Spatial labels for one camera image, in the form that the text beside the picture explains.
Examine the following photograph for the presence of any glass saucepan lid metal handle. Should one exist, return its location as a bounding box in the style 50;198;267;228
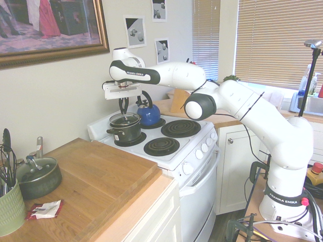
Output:
16;154;59;183

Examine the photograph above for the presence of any wooden knife block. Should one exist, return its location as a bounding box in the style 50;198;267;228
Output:
169;88;191;113

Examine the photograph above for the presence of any narrow window blind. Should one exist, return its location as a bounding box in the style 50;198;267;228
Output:
191;0;221;82

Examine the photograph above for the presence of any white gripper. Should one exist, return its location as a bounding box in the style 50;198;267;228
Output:
104;84;142;115

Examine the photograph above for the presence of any small coil burner under kettle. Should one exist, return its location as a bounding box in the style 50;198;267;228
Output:
141;118;167;130

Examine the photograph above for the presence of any white cabinet with knob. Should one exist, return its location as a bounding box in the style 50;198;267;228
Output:
214;125;268;215

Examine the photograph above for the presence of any black camera stand pole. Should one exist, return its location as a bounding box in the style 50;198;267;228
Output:
297;47;321;118

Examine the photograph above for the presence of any black two-handled cooking pot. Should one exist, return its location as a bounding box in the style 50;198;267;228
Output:
106;118;143;143

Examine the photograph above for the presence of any large bare coil burner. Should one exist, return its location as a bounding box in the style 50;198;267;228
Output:
160;119;202;139

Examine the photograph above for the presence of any yellow red emergency stop button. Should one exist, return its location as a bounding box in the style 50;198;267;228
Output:
306;162;323;188

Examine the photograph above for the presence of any white electric stove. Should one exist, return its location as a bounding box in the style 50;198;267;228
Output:
87;114;221;242

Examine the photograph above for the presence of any small coil burner under pot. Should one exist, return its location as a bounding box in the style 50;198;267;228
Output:
114;131;148;148

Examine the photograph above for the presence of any black cable bundle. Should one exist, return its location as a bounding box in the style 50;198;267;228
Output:
302;183;323;242

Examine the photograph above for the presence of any clear blue spray bottle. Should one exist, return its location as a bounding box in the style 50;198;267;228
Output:
298;64;312;97

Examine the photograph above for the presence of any white oven dial knob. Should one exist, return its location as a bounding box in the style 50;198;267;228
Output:
182;161;195;176

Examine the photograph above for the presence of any small green plant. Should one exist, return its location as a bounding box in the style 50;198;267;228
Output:
222;74;240;83

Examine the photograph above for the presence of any grey printed wall sheet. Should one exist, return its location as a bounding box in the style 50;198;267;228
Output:
151;0;168;23
154;37;171;65
123;15;148;49

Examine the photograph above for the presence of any blue kettle with black handle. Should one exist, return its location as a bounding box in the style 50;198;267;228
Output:
136;90;162;127

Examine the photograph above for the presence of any gold framed painting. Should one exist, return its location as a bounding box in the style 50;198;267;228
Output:
0;0;111;71

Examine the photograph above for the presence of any white drawer cabinet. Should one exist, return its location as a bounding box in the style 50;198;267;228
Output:
95;176;183;242

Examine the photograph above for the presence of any wide window blind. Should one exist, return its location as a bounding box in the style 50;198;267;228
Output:
234;0;323;90

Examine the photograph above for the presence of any thick wooden butcher block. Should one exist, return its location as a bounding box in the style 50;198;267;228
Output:
0;137;163;242

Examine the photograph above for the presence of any round glass pot lid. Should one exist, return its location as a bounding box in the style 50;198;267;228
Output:
109;112;141;126

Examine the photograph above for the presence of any grey camera on stand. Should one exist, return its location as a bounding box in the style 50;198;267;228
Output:
303;39;323;49

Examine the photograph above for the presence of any red white snack packet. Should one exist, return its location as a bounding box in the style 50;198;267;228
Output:
25;199;64;221

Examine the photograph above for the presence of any small bare coil burner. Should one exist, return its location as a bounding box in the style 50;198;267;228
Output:
143;137;181;156

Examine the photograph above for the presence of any dark saucepan with metal handle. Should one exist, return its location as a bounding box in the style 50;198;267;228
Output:
15;136;63;201

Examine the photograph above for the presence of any metal wire whisk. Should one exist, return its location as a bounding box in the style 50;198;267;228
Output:
0;144;18;190

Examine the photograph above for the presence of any black plastic spoon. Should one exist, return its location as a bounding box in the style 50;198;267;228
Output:
2;128;12;153

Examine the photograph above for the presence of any green ribbed utensil holder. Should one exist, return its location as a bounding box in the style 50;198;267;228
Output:
0;177;27;237

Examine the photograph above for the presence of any black table clamp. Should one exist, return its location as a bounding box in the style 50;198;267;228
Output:
249;160;271;183
225;212;256;242

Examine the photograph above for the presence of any white oven door handle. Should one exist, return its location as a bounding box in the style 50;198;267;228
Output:
179;148;222;198

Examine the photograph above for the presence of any clear soap dispenser bottle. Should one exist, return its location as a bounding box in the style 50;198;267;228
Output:
308;73;321;97

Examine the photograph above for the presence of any metal kitchen sink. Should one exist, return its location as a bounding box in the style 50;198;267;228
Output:
288;91;323;116

